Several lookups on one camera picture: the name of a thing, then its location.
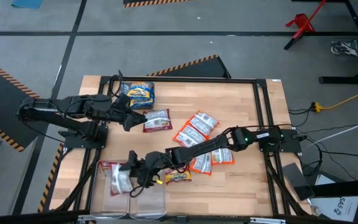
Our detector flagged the black flat box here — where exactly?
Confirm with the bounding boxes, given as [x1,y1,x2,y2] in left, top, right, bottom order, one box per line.
[282,162,315,202]

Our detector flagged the clear plastic bin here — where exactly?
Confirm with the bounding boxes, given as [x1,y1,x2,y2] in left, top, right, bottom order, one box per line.
[90,160,132,220]
[129,158,168,218]

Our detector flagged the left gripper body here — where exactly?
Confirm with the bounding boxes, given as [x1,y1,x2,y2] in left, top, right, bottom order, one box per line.
[109,105,136,127]

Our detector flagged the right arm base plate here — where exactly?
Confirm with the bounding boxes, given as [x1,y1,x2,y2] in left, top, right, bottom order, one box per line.
[258,129,303,153]

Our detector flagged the smoky dark plastic bin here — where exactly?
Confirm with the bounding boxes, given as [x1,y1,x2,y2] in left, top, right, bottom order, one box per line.
[117,78,156,111]

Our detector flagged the white cable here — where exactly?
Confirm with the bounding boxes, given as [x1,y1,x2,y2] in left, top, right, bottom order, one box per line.
[306,114,358,147]

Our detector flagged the black floor stand frame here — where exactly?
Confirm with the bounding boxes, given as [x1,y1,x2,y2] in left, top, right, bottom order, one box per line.
[291,0,358,85]

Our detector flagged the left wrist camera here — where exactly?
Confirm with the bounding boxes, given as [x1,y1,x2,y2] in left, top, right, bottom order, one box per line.
[115,92,131,108]

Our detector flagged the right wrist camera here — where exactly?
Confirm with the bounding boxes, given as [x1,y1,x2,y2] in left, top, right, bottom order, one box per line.
[127,150,138,166]

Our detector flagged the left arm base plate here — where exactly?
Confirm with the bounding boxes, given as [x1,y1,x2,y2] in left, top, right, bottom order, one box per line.
[57,129,109,149]

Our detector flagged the yellow snack packet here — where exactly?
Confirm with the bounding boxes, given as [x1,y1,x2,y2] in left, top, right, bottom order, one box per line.
[165,167,193,185]

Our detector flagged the black power cable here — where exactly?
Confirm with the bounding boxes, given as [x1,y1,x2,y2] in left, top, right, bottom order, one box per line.
[303,149,358,159]

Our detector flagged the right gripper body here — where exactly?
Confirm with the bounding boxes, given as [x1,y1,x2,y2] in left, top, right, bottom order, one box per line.
[137,152,172,187]

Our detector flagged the black desk frame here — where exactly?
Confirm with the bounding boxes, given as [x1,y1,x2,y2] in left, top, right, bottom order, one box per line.
[310,179,358,224]

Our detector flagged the yellow extension cable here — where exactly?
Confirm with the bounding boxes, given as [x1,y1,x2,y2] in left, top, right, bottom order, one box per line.
[310,85,358,113]

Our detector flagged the black front crossbar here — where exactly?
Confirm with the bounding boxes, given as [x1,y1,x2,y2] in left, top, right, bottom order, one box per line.
[0,210,358,224]

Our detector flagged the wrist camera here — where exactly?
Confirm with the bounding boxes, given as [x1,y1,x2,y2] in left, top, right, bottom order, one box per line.
[127,150,138,166]
[115,92,131,108]

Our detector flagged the white printed paper sign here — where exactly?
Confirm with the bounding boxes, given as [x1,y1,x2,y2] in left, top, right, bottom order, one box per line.
[309,174,358,222]

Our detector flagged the hazard-striped floor strip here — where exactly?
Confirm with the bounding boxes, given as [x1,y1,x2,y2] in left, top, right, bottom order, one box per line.
[37,142,65,214]

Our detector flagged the person's shoe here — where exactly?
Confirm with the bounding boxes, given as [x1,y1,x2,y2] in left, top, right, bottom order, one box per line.
[330,39,358,57]

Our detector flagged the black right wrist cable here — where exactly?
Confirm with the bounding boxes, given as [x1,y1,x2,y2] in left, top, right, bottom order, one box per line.
[129,182,157,199]

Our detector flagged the blue floor mat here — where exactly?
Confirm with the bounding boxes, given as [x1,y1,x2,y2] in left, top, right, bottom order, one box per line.
[10,0,45,9]

